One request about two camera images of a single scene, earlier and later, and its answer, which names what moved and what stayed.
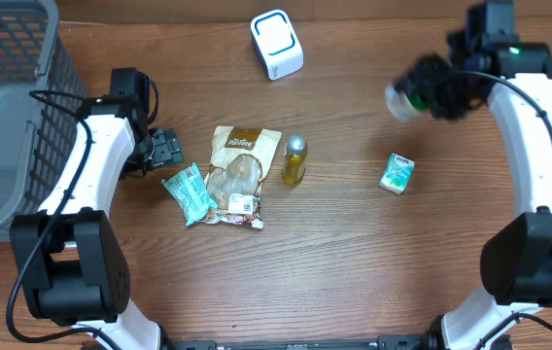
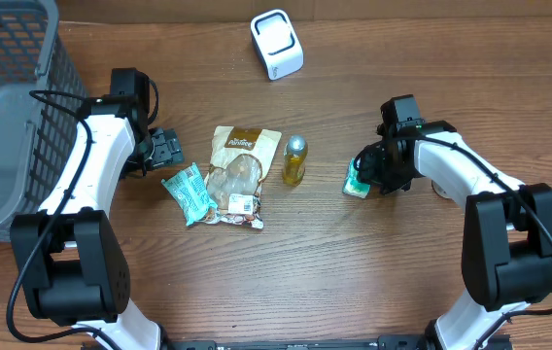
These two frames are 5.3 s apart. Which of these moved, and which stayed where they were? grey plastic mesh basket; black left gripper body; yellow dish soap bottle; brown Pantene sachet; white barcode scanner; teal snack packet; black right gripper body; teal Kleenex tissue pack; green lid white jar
Moved: green lid white jar; teal Kleenex tissue pack; black right gripper body
Stayed: teal snack packet; grey plastic mesh basket; black left gripper body; brown Pantene sachet; yellow dish soap bottle; white barcode scanner
